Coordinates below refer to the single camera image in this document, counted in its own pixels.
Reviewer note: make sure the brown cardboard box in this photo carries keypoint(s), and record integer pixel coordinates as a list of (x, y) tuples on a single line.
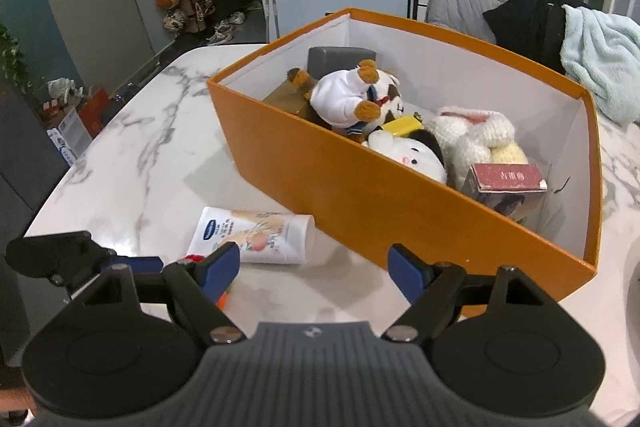
[(287, 99)]

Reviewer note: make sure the yellow plastic case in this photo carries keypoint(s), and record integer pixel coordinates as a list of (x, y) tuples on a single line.
[(402, 124)]

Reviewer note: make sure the red cardboard box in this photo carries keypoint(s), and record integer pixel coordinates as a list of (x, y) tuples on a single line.
[(95, 112)]

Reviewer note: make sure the white and blue carton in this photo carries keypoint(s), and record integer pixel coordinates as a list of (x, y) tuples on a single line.
[(70, 137)]

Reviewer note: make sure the pair of sneakers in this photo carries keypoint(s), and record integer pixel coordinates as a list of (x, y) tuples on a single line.
[(222, 29)]

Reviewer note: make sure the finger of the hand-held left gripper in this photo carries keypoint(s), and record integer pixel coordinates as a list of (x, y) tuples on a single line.
[(55, 254)]

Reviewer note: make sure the light blue fleece blanket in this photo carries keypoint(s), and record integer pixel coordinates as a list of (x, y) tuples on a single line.
[(600, 52)]

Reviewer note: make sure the black jacket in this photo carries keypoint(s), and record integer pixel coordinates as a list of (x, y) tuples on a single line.
[(530, 22)]

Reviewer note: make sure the black and white plush toy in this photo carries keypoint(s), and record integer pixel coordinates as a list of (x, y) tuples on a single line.
[(415, 157)]

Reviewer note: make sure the illustrated card box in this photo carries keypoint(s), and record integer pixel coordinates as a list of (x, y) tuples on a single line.
[(500, 179)]

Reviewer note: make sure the brown plush dog toy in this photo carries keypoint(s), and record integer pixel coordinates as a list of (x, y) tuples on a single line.
[(335, 94)]

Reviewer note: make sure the orange cardboard box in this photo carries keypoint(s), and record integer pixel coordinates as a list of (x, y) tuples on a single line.
[(325, 187)]

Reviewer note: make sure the green houseplant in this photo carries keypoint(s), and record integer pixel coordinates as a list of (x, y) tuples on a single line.
[(12, 57)]

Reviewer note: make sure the orange crochet toy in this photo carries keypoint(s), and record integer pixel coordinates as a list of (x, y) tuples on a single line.
[(223, 299)]

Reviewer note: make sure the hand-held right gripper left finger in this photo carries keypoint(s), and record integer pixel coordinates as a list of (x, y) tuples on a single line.
[(220, 264)]

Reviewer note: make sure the dark grey box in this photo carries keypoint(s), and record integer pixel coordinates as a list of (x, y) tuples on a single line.
[(330, 59)]

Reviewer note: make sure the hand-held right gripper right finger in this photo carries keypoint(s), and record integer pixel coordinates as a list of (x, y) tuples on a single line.
[(405, 264)]

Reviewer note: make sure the white crochet bunny toy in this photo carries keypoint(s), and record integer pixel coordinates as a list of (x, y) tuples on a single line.
[(465, 132)]

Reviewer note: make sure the white cream tube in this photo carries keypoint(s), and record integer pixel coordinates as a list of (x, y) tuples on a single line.
[(260, 232)]

